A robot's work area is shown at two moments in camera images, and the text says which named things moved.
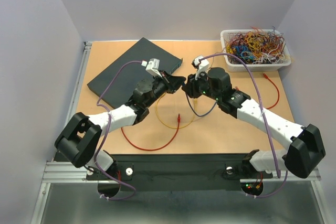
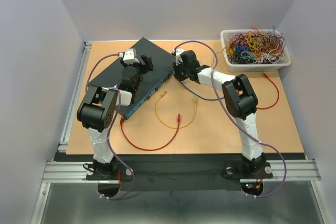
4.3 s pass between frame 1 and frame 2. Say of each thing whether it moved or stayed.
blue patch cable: moved
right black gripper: moved
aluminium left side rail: stayed
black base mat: stayed
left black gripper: moved
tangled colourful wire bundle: stayed
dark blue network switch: stayed
